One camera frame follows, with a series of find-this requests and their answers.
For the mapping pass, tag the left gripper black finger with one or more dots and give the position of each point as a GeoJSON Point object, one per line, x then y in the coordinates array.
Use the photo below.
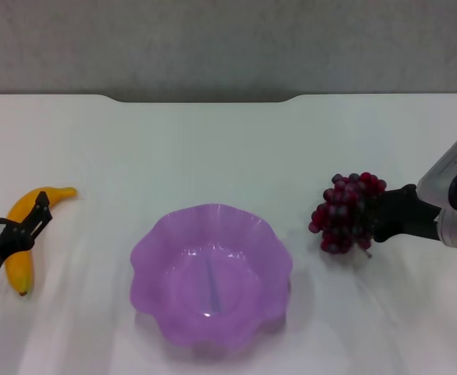
{"type": "Point", "coordinates": [40, 216]}

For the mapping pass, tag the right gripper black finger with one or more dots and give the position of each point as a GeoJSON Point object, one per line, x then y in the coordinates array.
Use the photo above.
{"type": "Point", "coordinates": [386, 234]}
{"type": "Point", "coordinates": [402, 192]}

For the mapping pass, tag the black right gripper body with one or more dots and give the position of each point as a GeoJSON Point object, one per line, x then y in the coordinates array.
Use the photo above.
{"type": "Point", "coordinates": [415, 215]}

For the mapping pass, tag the yellow banana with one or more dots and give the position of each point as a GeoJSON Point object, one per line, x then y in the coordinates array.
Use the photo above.
{"type": "Point", "coordinates": [19, 265]}

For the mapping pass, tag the red grape bunch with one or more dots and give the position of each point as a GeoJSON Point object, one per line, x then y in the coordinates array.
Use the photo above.
{"type": "Point", "coordinates": [343, 218]}

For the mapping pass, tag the purple wavy plastic bowl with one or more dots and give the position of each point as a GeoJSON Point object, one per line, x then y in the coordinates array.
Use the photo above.
{"type": "Point", "coordinates": [208, 281]}

